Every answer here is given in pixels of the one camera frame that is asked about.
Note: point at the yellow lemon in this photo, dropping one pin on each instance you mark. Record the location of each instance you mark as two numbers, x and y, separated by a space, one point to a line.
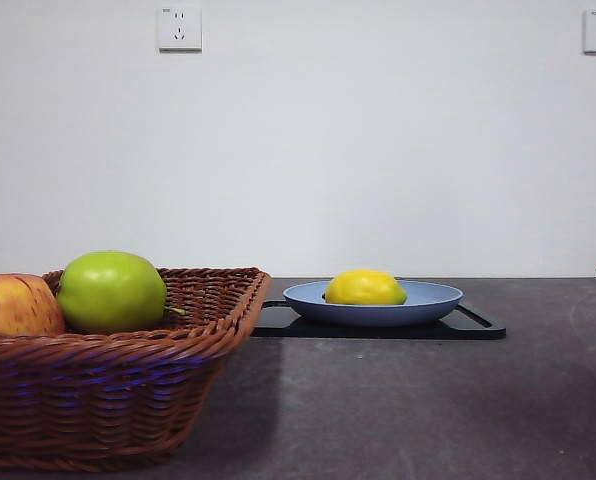
363 287

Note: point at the black flat tray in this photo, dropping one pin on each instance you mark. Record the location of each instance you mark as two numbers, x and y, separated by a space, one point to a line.
478 331

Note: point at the brown wicker basket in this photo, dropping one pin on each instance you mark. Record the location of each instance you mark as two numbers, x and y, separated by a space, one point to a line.
103 390

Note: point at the blue round plate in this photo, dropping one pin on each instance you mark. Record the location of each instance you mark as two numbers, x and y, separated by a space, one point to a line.
373 314

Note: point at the red yellow apple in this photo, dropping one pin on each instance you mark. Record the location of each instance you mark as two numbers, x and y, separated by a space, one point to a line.
13 305

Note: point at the green apple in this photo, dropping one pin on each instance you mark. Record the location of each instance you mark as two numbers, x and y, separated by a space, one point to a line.
109 292

